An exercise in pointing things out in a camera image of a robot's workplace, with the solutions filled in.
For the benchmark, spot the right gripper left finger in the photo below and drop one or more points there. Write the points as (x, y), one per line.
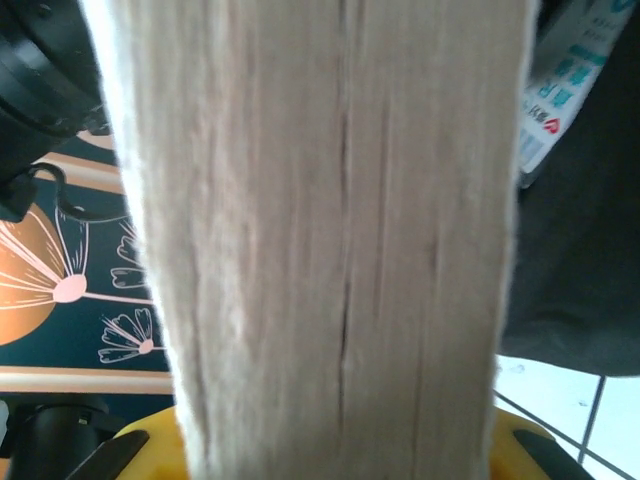
(145, 445)

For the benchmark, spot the black backpack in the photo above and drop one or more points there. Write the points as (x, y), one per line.
(575, 250)

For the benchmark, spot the clear pen box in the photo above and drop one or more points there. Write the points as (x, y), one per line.
(560, 75)

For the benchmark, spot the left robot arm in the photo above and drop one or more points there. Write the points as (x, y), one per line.
(50, 425)

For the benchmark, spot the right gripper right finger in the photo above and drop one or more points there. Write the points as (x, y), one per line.
(525, 445)

